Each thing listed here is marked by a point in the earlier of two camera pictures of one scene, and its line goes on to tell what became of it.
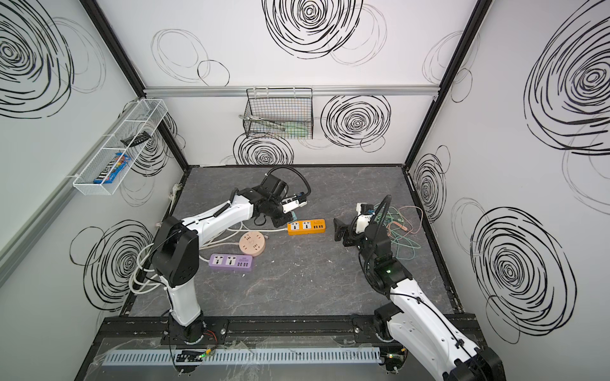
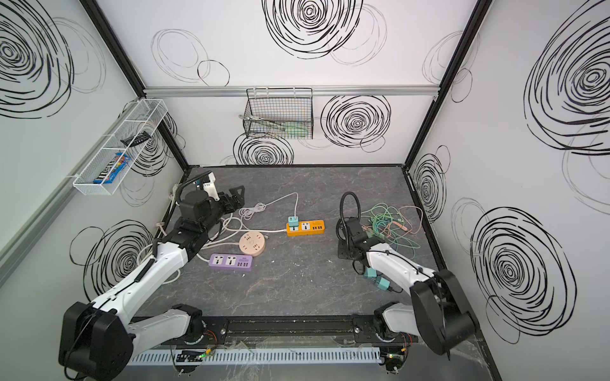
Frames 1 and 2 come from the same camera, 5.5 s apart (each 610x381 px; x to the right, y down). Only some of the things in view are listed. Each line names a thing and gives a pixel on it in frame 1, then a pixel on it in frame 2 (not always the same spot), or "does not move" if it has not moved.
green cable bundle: x=395 y=221 does not move
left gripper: x=276 y=207 to x=231 y=200
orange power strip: x=306 y=227 does not move
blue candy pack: x=117 y=168 does not move
